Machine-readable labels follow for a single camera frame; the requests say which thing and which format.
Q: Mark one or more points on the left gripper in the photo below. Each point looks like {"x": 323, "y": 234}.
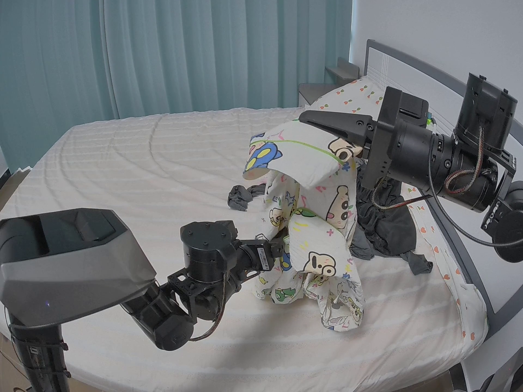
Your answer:
{"x": 253, "y": 255}

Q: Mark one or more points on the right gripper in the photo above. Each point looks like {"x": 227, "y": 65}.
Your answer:
{"x": 416, "y": 157}

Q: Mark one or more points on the white printed pyjama top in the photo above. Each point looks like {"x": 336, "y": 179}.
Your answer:
{"x": 318, "y": 202}

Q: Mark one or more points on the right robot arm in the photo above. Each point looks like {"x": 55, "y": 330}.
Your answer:
{"x": 486, "y": 112}

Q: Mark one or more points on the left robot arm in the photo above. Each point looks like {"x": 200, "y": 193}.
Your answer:
{"x": 81, "y": 259}

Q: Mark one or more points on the pile of clothes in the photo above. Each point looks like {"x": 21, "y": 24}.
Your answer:
{"x": 380, "y": 227}

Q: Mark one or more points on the grey bedside table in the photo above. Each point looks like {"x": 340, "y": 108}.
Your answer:
{"x": 312, "y": 90}

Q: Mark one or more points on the bed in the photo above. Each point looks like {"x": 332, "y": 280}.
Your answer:
{"x": 163, "y": 170}

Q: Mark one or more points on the blue-green curtain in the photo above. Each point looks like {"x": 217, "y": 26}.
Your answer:
{"x": 184, "y": 35}

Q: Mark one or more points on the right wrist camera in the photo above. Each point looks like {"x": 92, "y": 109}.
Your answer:
{"x": 412, "y": 105}

